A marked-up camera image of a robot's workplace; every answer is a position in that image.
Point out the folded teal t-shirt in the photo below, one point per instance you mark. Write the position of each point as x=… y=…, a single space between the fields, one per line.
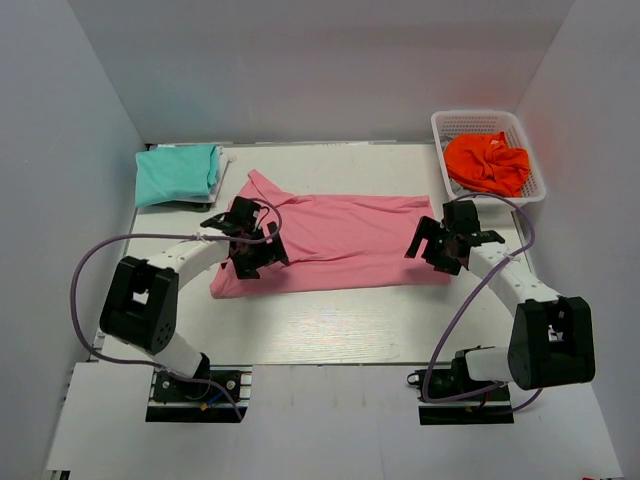
x=174 y=173

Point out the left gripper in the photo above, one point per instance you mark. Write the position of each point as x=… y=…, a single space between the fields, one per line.
x=246 y=268

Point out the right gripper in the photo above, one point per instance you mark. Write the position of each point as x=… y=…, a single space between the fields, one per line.
x=426 y=229

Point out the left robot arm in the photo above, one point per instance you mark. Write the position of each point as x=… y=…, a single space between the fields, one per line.
x=141 y=306

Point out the white folded cloth under teal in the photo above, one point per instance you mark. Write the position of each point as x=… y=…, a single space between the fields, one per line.
x=225 y=160

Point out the orange t-shirt in basket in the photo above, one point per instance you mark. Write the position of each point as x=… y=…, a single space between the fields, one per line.
x=486 y=163

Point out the grey cloth in basket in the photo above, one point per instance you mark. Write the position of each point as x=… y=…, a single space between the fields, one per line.
x=456 y=190

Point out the white plastic basket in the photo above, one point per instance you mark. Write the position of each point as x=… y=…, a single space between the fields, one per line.
x=446 y=125

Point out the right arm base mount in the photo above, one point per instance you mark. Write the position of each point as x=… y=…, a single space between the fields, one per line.
x=488 y=408

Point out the pink t-shirt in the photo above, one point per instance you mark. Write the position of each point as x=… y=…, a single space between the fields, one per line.
x=335 y=242

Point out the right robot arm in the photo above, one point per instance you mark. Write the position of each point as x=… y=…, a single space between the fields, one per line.
x=551 y=342

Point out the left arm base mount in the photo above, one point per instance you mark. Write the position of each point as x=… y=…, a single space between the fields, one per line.
x=174 y=401

